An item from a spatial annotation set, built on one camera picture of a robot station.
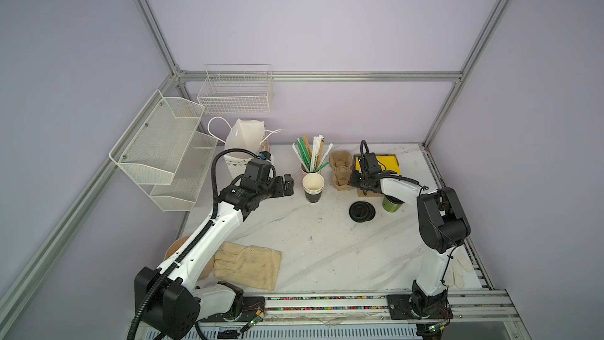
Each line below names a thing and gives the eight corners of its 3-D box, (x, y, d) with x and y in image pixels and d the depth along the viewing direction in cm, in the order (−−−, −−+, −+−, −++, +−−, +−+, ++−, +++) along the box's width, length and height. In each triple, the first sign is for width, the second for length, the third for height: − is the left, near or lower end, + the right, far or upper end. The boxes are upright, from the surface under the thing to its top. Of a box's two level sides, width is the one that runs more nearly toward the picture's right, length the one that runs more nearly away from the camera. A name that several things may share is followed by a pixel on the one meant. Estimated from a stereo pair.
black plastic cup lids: (350, 222, 95) (351, 219, 92) (348, 204, 100) (349, 201, 98) (375, 222, 95) (376, 219, 93) (371, 204, 100) (373, 201, 98)
